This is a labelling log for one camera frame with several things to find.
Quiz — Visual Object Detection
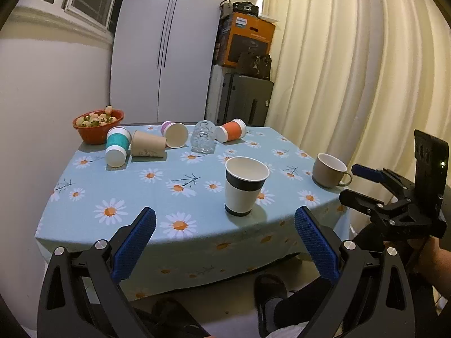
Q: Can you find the white wardrobe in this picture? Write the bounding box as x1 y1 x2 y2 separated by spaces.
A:
110 0 229 125

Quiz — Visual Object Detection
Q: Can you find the clear glass tumbler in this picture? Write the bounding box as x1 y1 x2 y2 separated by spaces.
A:
191 120 216 154

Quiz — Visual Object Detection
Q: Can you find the red plastic bowl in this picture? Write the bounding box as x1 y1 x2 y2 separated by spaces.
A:
73 109 125 145

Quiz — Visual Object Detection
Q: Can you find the blue daisy tablecloth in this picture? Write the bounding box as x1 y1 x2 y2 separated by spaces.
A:
34 124 353 301

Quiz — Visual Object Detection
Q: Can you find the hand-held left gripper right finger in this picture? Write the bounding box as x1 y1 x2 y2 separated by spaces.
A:
294 206 416 338

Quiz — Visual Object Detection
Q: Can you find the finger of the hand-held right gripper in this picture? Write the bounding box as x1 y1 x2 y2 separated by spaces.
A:
351 164 415 199
339 189 388 223

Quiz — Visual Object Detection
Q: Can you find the black slipper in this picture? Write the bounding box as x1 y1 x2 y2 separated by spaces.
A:
254 274 289 337

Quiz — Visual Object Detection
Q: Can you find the dark handbag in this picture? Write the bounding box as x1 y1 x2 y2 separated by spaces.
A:
237 52 273 79

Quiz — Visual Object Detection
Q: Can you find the cream curtain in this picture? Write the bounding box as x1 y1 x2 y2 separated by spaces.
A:
261 0 451 226

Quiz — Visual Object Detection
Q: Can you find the purple and white paper cup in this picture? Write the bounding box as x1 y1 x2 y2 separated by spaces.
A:
161 121 189 149

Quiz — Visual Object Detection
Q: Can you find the black and white paper cup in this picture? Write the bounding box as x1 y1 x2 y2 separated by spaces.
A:
224 156 270 217

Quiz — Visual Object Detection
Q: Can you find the pile of pale strawberries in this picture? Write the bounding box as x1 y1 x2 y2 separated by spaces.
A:
76 105 118 128

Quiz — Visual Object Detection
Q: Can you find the person's leg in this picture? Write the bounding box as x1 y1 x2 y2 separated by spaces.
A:
273 275 339 329

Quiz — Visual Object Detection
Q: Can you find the white box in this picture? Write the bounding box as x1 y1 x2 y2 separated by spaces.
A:
204 65 226 124

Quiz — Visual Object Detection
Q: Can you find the teal and white paper cup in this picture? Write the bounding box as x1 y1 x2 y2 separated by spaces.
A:
105 126 132 168

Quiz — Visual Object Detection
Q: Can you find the brown paper cup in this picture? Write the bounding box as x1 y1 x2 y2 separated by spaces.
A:
130 130 167 158

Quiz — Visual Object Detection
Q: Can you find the orange and black cardboard box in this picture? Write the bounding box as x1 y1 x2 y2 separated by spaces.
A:
212 12 277 69

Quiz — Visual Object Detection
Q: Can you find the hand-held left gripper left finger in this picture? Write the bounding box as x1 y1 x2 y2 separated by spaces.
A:
37 207 157 338

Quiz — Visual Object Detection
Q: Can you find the beige ceramic mug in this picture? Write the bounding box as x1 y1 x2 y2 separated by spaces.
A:
312 153 353 188

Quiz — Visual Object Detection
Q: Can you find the person's right forearm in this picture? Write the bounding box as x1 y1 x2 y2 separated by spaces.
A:
417 237 451 310

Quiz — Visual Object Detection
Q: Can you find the orange and white paper cup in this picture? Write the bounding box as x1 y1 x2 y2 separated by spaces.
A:
215 118 247 144

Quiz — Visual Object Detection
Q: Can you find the black bag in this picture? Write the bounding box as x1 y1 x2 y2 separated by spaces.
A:
220 1 260 17

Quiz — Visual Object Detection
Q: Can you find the grey suitcase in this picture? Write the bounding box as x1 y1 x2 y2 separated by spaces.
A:
216 73 275 127

